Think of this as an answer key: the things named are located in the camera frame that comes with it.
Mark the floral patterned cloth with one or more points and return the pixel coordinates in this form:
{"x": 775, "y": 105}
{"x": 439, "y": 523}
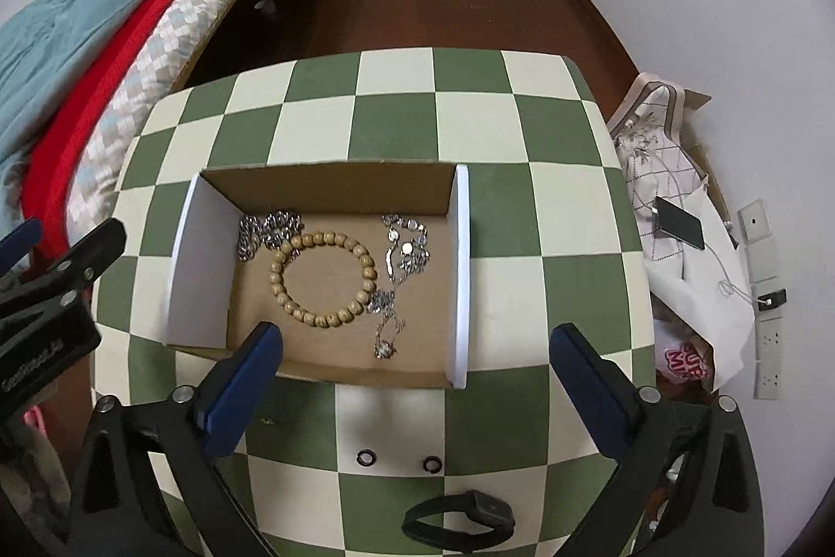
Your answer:
{"x": 646, "y": 152}

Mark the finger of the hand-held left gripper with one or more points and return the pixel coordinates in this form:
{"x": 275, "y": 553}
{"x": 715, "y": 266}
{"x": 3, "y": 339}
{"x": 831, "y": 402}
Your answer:
{"x": 18, "y": 244}
{"x": 91, "y": 253}

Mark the black charger plug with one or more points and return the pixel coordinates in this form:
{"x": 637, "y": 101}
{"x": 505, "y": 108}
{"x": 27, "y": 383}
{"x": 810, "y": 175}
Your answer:
{"x": 773, "y": 298}

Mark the red blanket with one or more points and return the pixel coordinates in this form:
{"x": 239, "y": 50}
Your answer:
{"x": 91, "y": 87}

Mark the grey checkered quilt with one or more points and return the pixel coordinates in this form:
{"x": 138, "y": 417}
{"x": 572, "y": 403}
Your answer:
{"x": 196, "y": 2}

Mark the cardboard box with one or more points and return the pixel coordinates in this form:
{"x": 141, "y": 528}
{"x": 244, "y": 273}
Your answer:
{"x": 326, "y": 335}

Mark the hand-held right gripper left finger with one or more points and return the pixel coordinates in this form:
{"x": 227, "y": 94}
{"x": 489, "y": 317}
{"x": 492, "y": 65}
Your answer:
{"x": 238, "y": 394}

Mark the small grey cup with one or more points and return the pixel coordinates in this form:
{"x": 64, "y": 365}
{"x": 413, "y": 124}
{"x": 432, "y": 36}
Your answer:
{"x": 264, "y": 5}

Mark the white power strip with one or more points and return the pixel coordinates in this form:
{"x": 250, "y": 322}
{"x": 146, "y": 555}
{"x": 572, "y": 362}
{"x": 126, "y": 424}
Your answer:
{"x": 766, "y": 263}

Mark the bed with blankets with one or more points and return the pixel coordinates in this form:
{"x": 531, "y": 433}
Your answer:
{"x": 59, "y": 28}

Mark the black wrist band watch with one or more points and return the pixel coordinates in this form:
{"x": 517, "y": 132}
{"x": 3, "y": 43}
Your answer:
{"x": 486, "y": 508}

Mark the red printed snack bag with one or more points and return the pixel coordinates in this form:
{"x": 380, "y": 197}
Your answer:
{"x": 682, "y": 361}

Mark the black smartphone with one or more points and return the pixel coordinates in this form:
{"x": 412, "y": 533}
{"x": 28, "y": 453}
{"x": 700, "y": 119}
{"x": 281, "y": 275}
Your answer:
{"x": 682, "y": 223}

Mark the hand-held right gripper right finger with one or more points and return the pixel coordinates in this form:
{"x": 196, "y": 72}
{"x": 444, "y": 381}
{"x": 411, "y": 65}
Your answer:
{"x": 593, "y": 394}

